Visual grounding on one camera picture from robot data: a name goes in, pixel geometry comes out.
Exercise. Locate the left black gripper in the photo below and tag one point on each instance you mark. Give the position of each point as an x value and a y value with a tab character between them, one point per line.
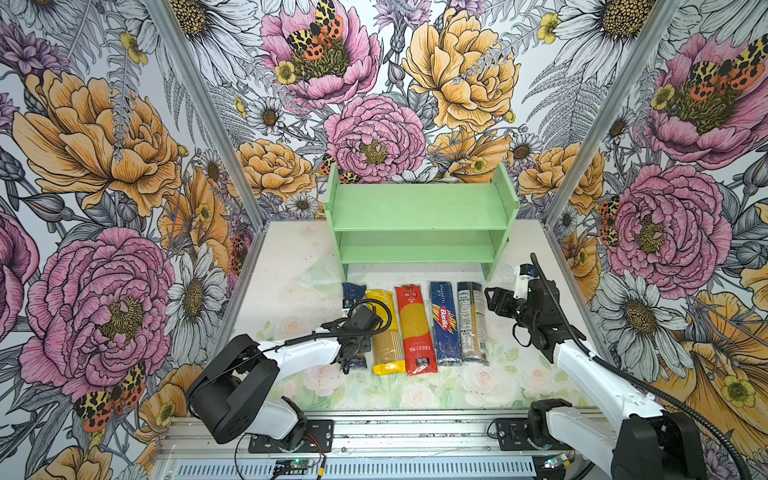
364	345

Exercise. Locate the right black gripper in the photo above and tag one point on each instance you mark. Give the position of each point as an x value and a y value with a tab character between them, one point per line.
500	294

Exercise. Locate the yellow spaghetti pack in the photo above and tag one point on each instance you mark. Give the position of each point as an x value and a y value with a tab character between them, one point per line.
388	352

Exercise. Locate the blue Don Reggio spaghetti pack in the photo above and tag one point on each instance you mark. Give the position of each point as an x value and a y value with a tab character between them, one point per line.
351	294

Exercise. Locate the red spaghetti pack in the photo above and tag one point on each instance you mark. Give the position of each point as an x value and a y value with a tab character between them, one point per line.
416	331

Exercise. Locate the blue Barilla spaghetti box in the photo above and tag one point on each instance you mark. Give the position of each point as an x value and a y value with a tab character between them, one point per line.
446	339

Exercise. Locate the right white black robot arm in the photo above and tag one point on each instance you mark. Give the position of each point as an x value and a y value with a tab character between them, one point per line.
639	438

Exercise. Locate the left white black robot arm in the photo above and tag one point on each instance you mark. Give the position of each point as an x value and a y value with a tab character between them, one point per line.
231	395

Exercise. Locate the clear Ankara spaghetti pack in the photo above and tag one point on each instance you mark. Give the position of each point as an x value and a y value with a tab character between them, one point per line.
471	321

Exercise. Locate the green wooden two-tier shelf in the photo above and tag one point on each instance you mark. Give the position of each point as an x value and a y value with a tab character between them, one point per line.
430	223

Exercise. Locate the green circuit board left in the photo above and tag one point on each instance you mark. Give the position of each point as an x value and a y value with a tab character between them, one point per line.
298	467

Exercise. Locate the green circuit board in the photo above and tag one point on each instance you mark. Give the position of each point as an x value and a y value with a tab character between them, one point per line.
558	461
298	467

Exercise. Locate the green circuit board right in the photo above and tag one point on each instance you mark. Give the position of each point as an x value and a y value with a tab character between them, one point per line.
558	461

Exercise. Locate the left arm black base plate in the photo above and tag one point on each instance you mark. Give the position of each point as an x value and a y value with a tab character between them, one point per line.
308	436

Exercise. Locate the aluminium front rail frame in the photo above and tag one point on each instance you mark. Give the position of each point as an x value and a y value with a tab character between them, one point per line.
435	444

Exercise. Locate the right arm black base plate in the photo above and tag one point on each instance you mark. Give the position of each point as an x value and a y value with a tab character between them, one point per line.
511	434

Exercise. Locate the right aluminium corner post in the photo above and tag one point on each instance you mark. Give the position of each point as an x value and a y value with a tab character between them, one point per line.
660	18

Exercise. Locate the aluminium corner post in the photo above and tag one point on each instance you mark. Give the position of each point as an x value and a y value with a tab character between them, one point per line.
188	72
660	18

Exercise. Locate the left aluminium corner post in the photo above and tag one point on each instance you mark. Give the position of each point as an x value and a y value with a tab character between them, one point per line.
188	72

